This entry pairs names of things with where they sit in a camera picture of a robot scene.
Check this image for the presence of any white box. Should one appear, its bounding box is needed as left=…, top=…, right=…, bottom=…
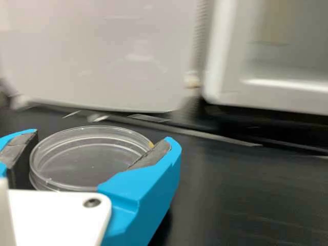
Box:
left=0, top=0, right=199, bottom=113

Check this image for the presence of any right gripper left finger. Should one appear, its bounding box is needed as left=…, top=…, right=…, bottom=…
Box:
left=0, top=129, right=39, bottom=191

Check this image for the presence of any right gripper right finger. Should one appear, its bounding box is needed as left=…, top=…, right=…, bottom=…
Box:
left=97, top=137, right=182, bottom=246

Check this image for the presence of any white incubator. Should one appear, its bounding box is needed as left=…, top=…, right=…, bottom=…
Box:
left=203, top=0, right=328, bottom=116

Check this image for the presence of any black platform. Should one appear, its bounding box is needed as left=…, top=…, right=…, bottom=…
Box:
left=0, top=109, right=328, bottom=246

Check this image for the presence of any petri dish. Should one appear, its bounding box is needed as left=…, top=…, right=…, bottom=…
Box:
left=29, top=125, right=156, bottom=192

